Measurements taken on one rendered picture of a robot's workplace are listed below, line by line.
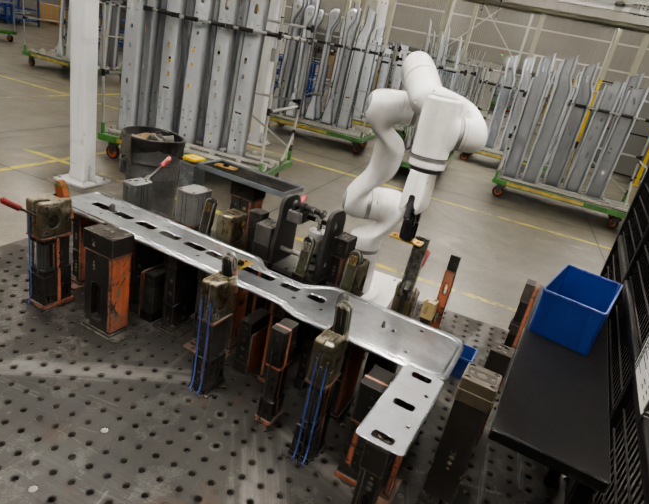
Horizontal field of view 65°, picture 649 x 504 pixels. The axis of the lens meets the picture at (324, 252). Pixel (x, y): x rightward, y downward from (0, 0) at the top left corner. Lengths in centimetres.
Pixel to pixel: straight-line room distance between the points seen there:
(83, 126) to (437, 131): 427
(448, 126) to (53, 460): 113
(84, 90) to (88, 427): 398
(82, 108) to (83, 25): 68
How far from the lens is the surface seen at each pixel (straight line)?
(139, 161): 419
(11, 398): 153
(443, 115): 116
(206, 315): 137
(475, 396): 117
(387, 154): 167
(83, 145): 519
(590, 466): 114
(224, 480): 130
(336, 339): 117
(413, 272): 144
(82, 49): 506
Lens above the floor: 166
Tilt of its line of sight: 22 degrees down
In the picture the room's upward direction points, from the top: 12 degrees clockwise
